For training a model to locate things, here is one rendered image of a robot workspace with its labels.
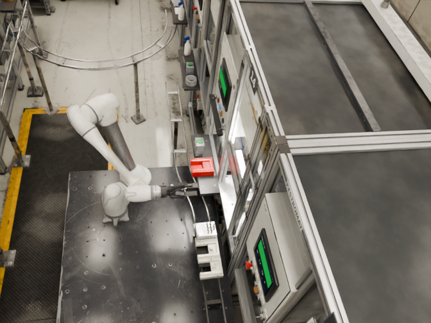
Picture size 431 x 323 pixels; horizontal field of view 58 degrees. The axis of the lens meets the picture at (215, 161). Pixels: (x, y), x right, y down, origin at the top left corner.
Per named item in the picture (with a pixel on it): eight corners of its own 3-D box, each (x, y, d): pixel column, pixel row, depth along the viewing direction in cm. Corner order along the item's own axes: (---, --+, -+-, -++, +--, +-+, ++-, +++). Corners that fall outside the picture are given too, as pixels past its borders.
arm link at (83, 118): (84, 132, 221) (102, 120, 228) (63, 107, 219) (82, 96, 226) (79, 140, 232) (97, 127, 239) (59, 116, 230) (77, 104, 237)
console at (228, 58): (211, 90, 262) (219, 31, 226) (251, 90, 267) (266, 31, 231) (220, 137, 237) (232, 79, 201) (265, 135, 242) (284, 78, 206)
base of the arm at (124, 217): (102, 228, 266) (101, 224, 261) (102, 200, 279) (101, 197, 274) (129, 226, 269) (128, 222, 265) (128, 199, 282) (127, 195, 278)
